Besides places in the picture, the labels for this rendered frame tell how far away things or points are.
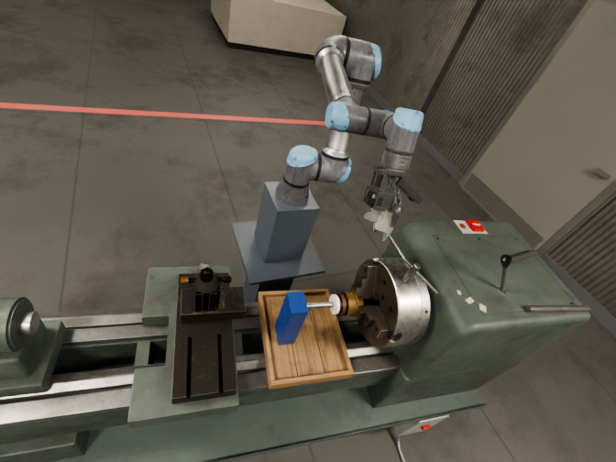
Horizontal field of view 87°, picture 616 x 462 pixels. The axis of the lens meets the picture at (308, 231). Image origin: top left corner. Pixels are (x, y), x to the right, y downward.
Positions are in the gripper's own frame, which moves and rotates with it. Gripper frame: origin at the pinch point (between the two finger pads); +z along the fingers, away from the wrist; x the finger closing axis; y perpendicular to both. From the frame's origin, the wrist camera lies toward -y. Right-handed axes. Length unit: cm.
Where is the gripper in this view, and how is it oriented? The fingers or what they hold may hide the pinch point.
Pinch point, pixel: (381, 232)
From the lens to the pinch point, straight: 101.1
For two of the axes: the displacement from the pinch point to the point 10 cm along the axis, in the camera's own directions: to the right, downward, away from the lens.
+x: 2.9, 4.6, -8.4
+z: -1.6, 8.9, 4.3
